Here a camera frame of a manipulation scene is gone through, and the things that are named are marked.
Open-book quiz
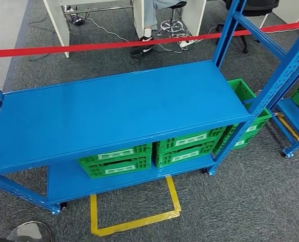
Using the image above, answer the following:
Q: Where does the blue metal shelf rack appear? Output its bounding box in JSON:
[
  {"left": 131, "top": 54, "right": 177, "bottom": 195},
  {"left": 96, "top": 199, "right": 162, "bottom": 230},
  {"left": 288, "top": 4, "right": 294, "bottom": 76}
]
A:
[
  {"left": 0, "top": 0, "right": 299, "bottom": 215},
  {"left": 272, "top": 76, "right": 299, "bottom": 159}
]

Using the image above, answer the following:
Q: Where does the yellow floor tape outline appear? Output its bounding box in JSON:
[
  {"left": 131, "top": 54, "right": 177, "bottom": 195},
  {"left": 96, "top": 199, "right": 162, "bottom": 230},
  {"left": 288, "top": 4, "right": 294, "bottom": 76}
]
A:
[{"left": 89, "top": 176, "right": 182, "bottom": 238}]

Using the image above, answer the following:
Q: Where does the person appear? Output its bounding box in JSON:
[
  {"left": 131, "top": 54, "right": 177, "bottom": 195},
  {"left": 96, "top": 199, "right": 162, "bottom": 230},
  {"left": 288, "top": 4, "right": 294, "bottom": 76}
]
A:
[{"left": 131, "top": 0, "right": 188, "bottom": 56}]

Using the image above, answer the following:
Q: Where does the white desk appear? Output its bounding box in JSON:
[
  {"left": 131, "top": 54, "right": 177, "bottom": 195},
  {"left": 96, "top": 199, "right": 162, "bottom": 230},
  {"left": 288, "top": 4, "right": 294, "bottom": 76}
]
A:
[
  {"left": 42, "top": 0, "right": 145, "bottom": 58},
  {"left": 180, "top": 0, "right": 208, "bottom": 37},
  {"left": 251, "top": 0, "right": 299, "bottom": 30}
]

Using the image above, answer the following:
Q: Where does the black stool chrome base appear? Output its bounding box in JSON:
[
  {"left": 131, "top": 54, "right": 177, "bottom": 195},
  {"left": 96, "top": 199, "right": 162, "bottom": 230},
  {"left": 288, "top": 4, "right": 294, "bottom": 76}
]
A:
[{"left": 158, "top": 2, "right": 188, "bottom": 36}]

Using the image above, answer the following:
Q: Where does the red barrier belt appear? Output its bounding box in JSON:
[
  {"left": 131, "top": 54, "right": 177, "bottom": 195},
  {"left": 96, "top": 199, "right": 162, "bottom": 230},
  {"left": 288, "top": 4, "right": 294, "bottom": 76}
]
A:
[{"left": 0, "top": 20, "right": 299, "bottom": 59}]

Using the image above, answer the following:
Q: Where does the black power strip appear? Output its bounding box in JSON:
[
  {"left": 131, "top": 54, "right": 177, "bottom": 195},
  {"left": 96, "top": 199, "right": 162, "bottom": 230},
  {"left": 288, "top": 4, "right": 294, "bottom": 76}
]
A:
[{"left": 70, "top": 15, "right": 85, "bottom": 27}]

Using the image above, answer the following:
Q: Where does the black office chair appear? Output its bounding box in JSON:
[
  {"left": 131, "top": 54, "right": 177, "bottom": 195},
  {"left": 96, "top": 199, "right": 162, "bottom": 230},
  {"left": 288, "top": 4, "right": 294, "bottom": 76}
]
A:
[{"left": 216, "top": 0, "right": 280, "bottom": 55}]

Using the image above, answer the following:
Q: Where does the chrome barrier stanchion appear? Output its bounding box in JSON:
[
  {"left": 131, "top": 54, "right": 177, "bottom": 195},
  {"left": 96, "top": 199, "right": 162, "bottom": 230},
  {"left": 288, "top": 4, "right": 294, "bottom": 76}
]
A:
[{"left": 6, "top": 221, "right": 54, "bottom": 242}]

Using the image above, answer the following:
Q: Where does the white cable bundle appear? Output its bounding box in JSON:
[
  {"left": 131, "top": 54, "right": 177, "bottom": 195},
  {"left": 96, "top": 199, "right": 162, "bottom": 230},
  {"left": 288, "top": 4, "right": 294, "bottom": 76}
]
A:
[{"left": 157, "top": 29, "right": 211, "bottom": 54}]

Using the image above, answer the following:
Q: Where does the white floor cable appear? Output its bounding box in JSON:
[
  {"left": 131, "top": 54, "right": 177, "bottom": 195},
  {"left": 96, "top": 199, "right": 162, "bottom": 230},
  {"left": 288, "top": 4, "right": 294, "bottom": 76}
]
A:
[{"left": 85, "top": 17, "right": 130, "bottom": 43}]

